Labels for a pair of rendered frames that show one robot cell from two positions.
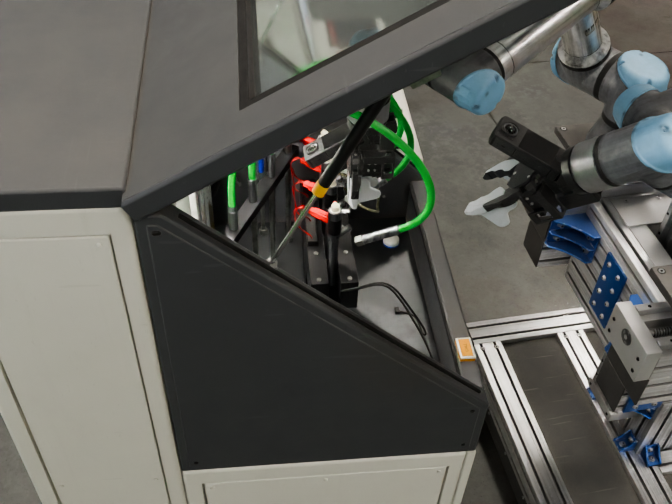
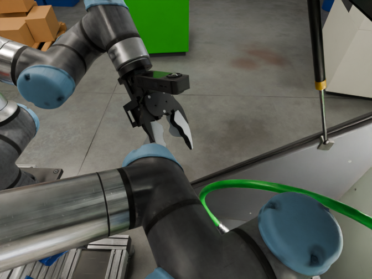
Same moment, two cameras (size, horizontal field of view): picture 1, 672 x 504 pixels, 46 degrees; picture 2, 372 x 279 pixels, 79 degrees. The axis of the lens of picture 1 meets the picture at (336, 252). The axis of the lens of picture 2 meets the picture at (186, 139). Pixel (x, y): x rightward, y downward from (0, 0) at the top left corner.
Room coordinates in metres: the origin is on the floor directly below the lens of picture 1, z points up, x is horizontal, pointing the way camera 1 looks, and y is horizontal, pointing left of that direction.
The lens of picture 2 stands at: (1.28, -0.13, 1.71)
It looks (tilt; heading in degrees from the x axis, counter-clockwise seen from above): 47 degrees down; 196
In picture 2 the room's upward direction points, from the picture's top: straight up
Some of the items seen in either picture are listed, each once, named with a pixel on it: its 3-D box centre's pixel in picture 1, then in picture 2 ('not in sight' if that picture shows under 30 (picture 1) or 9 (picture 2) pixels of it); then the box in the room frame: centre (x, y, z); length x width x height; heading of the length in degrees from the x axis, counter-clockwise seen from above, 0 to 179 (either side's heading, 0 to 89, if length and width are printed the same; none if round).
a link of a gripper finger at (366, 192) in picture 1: (365, 194); not in sight; (1.15, -0.05, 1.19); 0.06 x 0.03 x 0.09; 98
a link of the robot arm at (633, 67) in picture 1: (635, 87); not in sight; (1.55, -0.66, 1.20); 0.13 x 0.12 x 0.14; 42
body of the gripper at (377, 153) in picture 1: (369, 144); not in sight; (1.17, -0.05, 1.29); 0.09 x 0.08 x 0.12; 98
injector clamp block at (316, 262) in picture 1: (326, 251); not in sight; (1.28, 0.02, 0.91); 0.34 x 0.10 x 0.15; 8
